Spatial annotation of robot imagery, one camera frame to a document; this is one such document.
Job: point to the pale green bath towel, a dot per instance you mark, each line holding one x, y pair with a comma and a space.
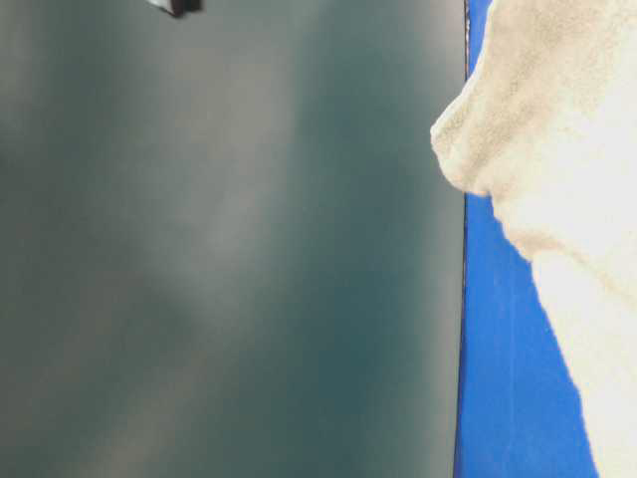
546, 128

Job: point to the blue table cloth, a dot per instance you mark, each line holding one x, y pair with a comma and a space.
518, 412

